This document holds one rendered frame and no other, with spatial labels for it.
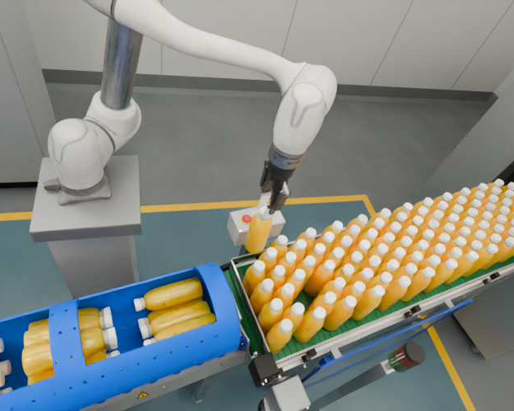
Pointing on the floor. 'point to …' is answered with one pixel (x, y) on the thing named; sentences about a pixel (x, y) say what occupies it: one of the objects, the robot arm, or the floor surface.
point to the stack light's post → (352, 386)
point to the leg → (201, 389)
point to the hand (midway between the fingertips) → (267, 205)
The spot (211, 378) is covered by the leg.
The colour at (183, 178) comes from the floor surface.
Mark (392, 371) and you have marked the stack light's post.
